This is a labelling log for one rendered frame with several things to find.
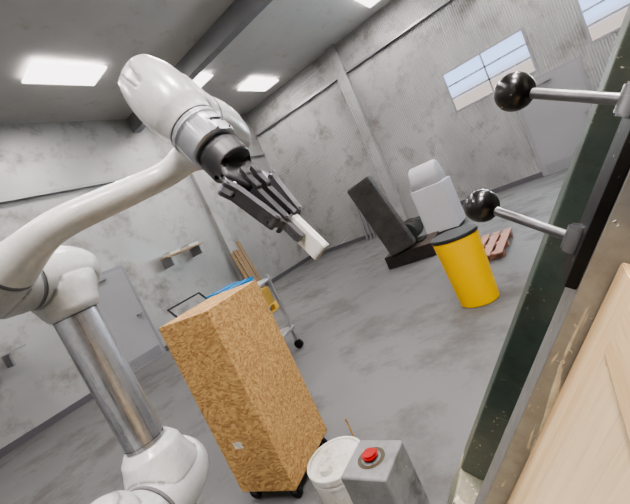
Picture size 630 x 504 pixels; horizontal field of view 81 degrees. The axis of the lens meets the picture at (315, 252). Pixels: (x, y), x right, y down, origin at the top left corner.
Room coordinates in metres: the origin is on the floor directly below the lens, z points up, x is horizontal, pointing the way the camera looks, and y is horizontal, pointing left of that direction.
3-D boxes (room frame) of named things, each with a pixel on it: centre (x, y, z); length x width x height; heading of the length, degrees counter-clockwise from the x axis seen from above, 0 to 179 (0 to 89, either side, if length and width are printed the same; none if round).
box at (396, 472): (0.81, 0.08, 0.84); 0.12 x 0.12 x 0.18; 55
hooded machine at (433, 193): (7.68, -2.76, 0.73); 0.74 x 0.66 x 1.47; 142
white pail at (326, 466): (1.72, 0.32, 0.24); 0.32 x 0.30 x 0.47; 143
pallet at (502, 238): (5.10, -2.15, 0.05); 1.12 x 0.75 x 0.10; 140
